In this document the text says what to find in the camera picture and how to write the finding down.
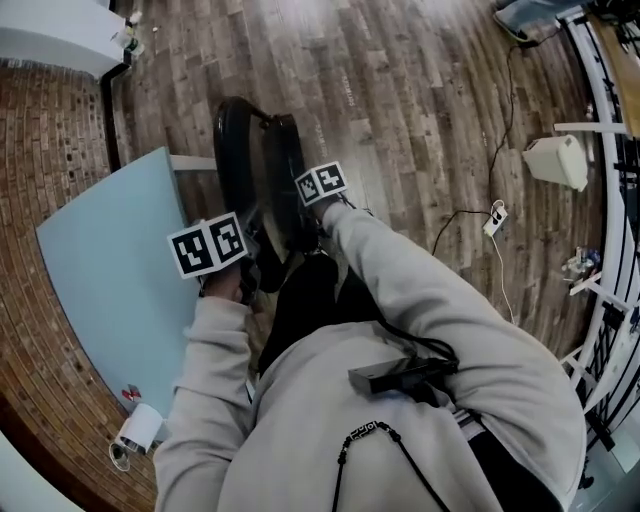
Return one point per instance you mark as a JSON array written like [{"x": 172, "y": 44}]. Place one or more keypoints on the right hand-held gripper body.
[{"x": 320, "y": 182}]

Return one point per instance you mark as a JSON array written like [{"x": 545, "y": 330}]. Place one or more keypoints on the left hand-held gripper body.
[{"x": 207, "y": 245}]

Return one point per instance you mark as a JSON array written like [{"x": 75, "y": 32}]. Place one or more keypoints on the black folding chair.
[{"x": 240, "y": 165}]

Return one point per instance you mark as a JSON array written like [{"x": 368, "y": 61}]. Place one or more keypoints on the person's left forearm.
[{"x": 215, "y": 350}]

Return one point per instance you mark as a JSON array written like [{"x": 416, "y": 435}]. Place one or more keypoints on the person's right forearm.
[{"x": 400, "y": 265}]

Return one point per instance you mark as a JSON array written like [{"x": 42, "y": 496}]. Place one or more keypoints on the person's left hand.
[{"x": 222, "y": 286}]

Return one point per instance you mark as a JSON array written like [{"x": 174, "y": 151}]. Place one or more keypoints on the light blue table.
[{"x": 115, "y": 280}]

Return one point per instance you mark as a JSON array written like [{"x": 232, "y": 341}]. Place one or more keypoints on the person's legs black trousers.
[{"x": 310, "y": 300}]

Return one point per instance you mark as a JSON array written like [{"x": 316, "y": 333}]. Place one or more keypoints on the small red packet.
[
  {"x": 130, "y": 397},
  {"x": 135, "y": 389}
]

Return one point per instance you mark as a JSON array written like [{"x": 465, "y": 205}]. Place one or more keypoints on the white power strip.
[{"x": 495, "y": 222}]

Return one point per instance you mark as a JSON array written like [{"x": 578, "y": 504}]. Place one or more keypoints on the black screen device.
[{"x": 390, "y": 375}]

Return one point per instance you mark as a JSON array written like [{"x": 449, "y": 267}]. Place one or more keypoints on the person's grey hoodie torso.
[{"x": 310, "y": 425}]

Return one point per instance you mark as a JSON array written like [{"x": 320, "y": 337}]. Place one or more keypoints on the clear plastic bottle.
[{"x": 132, "y": 45}]

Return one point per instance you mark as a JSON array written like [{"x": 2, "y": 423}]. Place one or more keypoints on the cream plastic trash bin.
[{"x": 555, "y": 162}]

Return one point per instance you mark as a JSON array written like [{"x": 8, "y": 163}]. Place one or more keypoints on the white counter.
[{"x": 60, "y": 35}]

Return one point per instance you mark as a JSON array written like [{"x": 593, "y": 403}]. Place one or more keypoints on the cluster of small bottles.
[{"x": 582, "y": 260}]

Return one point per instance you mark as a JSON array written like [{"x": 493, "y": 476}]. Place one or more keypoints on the white metal rack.
[{"x": 620, "y": 210}]

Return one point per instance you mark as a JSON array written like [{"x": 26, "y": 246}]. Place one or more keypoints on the black metal railing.
[{"x": 612, "y": 312}]

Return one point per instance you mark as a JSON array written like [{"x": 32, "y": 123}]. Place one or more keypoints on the wooden bench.
[{"x": 625, "y": 75}]

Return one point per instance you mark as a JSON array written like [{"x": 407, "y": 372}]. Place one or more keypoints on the black metal post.
[{"x": 109, "y": 125}]

